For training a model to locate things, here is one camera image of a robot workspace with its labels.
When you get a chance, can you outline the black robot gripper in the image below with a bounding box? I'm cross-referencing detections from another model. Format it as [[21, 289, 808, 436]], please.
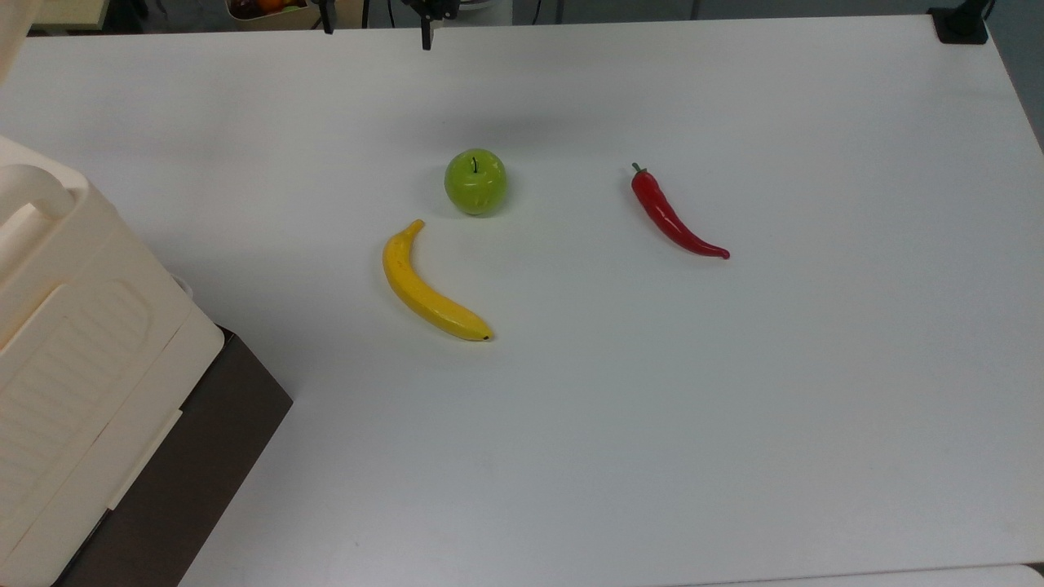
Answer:
[[405, 0, 460, 51]]

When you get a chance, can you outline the cream plastic cabinet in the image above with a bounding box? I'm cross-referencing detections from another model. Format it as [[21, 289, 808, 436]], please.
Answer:
[[0, 135, 226, 587]]

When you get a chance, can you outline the green apple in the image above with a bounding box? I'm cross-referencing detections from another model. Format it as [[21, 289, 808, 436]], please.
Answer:
[[444, 148, 508, 217]]

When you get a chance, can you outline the bowl of fruit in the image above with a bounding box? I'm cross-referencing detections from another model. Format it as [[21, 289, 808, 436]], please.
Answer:
[[226, 0, 315, 22]]

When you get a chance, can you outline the yellow banana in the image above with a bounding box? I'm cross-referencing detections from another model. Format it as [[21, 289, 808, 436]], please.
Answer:
[[382, 218, 494, 342]]

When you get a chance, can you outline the red chili pepper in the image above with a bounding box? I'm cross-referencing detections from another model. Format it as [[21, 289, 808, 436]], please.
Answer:
[[630, 162, 731, 260]]

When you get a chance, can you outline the black table clamp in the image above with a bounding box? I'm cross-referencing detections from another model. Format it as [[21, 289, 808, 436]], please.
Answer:
[[928, 0, 994, 46]]

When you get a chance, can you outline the cream cabinet carry handle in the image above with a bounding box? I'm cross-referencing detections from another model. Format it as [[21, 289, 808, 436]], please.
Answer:
[[0, 163, 73, 274]]

